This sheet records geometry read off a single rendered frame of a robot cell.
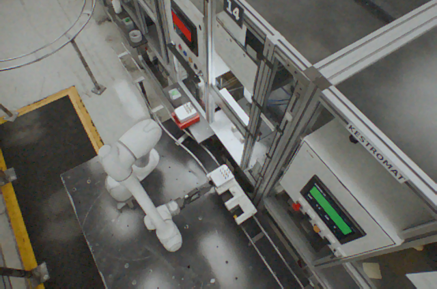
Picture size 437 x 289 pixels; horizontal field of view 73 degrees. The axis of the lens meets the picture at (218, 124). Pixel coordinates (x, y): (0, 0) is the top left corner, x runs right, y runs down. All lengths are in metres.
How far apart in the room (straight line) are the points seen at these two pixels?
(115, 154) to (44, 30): 3.34
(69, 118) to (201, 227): 2.02
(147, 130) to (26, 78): 2.80
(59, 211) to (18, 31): 2.53
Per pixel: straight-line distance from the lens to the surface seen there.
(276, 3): 1.18
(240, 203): 1.92
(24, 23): 4.79
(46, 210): 3.16
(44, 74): 4.03
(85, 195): 2.30
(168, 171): 2.20
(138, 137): 1.42
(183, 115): 2.01
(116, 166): 1.42
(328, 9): 1.21
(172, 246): 1.73
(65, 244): 3.00
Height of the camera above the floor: 2.71
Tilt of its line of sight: 60 degrees down
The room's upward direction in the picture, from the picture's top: 2 degrees clockwise
